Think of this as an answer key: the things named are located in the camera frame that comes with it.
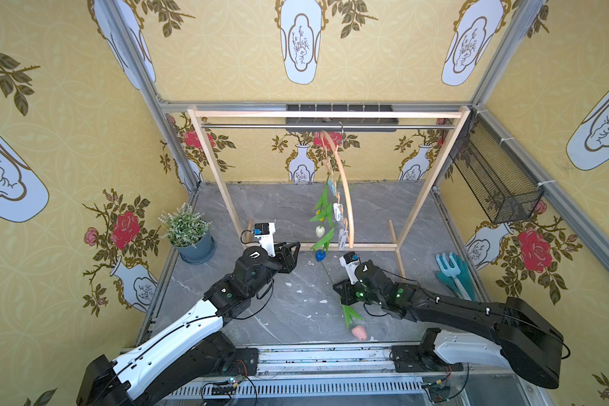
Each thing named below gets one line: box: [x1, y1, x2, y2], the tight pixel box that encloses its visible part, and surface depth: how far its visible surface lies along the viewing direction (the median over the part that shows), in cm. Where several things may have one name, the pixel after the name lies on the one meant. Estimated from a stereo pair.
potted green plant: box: [157, 202, 217, 265], surface depth 87 cm
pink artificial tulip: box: [341, 304, 368, 341], surface depth 77 cm
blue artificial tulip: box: [309, 227, 335, 263], surface depth 85 cm
